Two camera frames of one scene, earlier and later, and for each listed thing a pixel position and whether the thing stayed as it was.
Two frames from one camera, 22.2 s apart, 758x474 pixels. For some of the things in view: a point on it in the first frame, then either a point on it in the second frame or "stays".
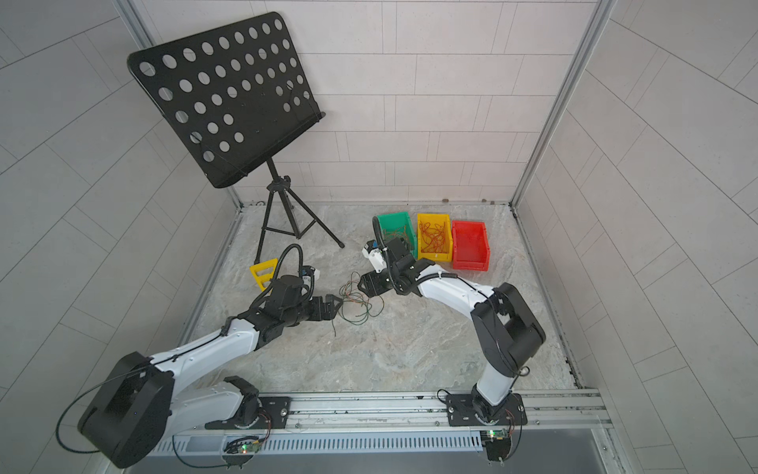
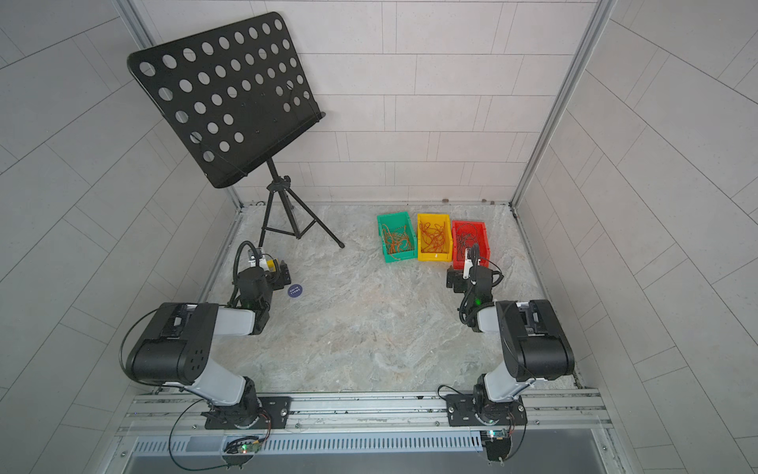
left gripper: [330, 313] -> [276, 276]
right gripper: [376, 280] -> [459, 287]
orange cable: [398, 233] stays
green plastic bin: [399, 225] stays
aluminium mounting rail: [417, 414] stays
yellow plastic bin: [434, 239] stays
